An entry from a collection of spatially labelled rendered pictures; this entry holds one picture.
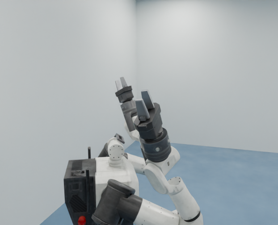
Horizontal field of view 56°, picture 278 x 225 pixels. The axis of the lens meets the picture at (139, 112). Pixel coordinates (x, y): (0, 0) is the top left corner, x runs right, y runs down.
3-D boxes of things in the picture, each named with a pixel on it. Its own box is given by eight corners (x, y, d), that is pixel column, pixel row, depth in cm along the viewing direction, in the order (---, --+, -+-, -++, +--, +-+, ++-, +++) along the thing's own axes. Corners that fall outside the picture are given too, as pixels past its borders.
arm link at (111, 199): (129, 233, 87) (92, 216, 87) (128, 227, 95) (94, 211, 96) (143, 200, 89) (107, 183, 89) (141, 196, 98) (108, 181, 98)
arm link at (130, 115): (143, 105, 143) (150, 124, 142) (127, 110, 148) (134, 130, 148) (133, 107, 133) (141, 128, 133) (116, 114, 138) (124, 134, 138)
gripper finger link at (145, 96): (138, 91, 75) (144, 109, 78) (149, 90, 74) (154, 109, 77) (140, 89, 76) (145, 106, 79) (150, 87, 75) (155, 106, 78)
